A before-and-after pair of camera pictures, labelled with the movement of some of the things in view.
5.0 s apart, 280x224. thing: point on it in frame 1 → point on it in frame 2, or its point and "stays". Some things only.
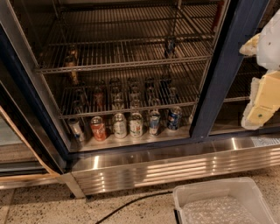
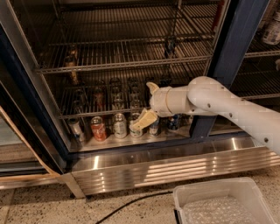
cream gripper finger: x=250 y=47 → x=152 y=87
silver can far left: x=76 y=129 stays
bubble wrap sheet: x=218 y=210 stays
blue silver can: x=154 y=122 stays
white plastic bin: x=234 y=200 stays
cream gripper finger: x=255 y=116 → x=146 y=118
